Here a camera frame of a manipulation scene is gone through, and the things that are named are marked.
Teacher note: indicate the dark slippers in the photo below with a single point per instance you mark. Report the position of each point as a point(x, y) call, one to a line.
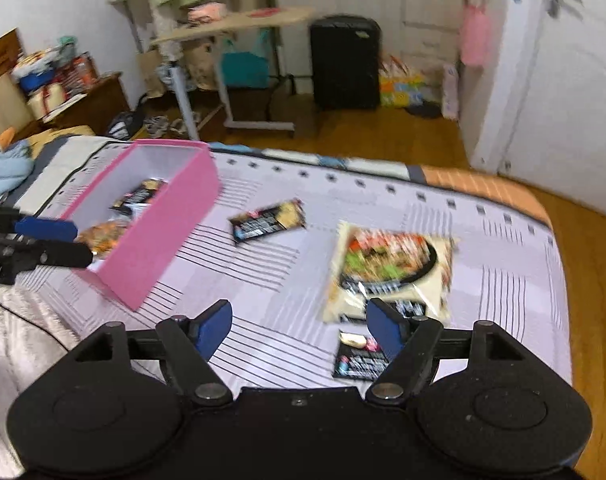
point(423, 109)

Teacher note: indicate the rolling side table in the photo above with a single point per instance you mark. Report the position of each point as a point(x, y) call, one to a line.
point(233, 25)

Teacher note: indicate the pink cardboard box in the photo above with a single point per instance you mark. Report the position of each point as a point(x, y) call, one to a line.
point(153, 245)

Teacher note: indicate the wooden headboard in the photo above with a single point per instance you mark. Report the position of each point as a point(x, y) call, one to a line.
point(0, 80)

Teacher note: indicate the teal shopping bag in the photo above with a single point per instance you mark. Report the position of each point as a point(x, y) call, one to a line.
point(245, 65)

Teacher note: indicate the large noodle packet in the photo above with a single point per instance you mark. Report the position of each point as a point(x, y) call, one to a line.
point(388, 260)

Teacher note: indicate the pink pouch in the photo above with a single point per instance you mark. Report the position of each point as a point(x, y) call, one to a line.
point(208, 11)

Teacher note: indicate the black snack bar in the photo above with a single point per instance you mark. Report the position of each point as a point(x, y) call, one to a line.
point(140, 192)
point(355, 360)
point(268, 222)

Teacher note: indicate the wooden nightstand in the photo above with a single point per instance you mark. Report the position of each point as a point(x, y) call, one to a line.
point(88, 105)

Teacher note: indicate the white printed bag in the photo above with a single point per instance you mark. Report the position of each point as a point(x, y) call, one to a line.
point(450, 90)

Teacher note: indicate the white door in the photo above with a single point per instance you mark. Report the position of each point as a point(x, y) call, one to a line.
point(548, 85)

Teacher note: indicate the black suitcase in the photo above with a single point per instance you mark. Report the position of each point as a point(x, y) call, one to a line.
point(345, 62)

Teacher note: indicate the clear bag of coated nuts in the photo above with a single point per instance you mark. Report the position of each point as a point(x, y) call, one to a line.
point(103, 237)

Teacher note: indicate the striped bed sheet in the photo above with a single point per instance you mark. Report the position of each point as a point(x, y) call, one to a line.
point(283, 280)

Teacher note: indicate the fluffy white blanket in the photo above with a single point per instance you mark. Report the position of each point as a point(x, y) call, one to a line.
point(13, 330)

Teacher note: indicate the shoes on floor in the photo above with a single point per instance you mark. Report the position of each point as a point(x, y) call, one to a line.
point(155, 125)

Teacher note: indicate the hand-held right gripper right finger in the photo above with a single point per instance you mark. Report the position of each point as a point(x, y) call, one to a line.
point(383, 329)

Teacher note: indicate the grey and cream blanket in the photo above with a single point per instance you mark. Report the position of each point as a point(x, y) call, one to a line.
point(53, 152)

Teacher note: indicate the red gift box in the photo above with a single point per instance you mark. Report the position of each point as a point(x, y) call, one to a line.
point(78, 72)

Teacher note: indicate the yellow cardboard box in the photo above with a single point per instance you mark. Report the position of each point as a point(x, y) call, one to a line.
point(400, 89)

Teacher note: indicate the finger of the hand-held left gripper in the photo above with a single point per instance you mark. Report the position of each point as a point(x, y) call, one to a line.
point(48, 229)
point(63, 255)

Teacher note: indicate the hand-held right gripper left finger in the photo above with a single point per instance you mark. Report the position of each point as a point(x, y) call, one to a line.
point(215, 329)

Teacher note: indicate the red paper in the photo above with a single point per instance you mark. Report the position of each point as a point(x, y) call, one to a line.
point(263, 12)

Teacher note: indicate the orange mattress cover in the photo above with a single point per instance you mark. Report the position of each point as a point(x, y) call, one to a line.
point(483, 190)

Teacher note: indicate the light blue cloth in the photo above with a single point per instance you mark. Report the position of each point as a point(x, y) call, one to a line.
point(3, 165)

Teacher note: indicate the pink hanging bag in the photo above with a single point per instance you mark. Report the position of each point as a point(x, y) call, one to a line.
point(475, 35)

